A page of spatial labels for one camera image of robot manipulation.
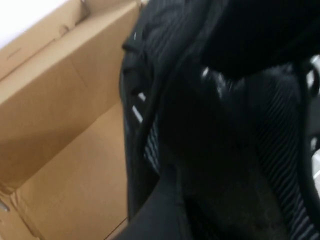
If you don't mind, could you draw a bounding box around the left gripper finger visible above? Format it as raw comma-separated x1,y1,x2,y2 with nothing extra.
117,169,191,240

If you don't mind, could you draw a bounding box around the black knit sneaker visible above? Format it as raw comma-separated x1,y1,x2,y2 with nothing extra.
119,0,320,240

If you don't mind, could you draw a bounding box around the brown cardboard shoe box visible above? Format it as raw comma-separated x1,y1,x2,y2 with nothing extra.
0,0,148,240

